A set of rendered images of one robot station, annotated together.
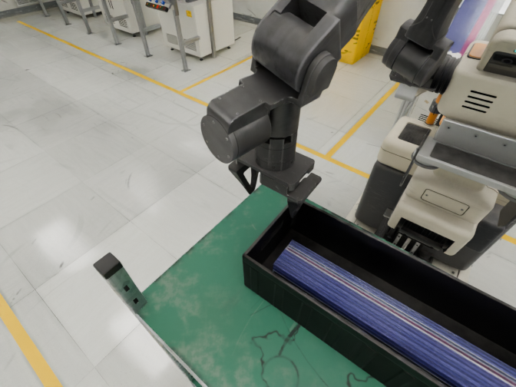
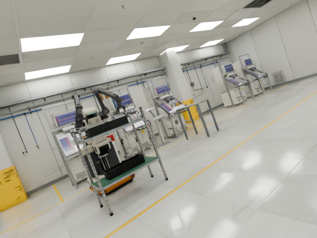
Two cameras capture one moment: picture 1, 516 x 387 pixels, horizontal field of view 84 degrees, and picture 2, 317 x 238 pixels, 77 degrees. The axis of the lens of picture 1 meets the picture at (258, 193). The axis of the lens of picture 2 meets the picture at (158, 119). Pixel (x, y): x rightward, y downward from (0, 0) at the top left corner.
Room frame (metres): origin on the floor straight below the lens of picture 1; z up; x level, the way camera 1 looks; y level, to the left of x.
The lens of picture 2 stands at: (-1.41, 2.12, 1.01)
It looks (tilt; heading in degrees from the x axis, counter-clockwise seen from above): 3 degrees down; 289
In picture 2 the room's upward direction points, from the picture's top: 20 degrees counter-clockwise
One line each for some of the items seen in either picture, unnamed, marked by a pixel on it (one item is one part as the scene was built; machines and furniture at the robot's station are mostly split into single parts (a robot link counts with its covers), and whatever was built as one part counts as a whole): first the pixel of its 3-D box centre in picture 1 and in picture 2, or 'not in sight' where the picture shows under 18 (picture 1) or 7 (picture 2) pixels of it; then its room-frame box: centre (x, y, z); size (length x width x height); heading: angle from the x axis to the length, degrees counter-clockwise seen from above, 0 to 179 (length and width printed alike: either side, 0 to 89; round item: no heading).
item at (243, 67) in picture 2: not in sight; (248, 75); (-2.69, -7.97, 0.95); 1.36 x 0.82 x 1.90; 142
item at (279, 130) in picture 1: (274, 110); not in sight; (0.32, -0.02, 1.30); 0.07 x 0.06 x 0.07; 134
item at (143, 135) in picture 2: not in sight; (133, 142); (1.30, -2.90, 0.31); 0.70 x 0.65 x 0.62; 52
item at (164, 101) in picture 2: not in sight; (171, 114); (0.25, -3.94, 0.65); 1.01 x 0.73 x 1.29; 142
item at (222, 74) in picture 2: not in sight; (229, 82); (-1.78, -6.84, 0.95); 1.36 x 0.82 x 1.90; 142
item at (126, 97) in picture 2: not in sight; (121, 101); (1.17, -2.87, 1.52); 0.51 x 0.13 x 0.27; 52
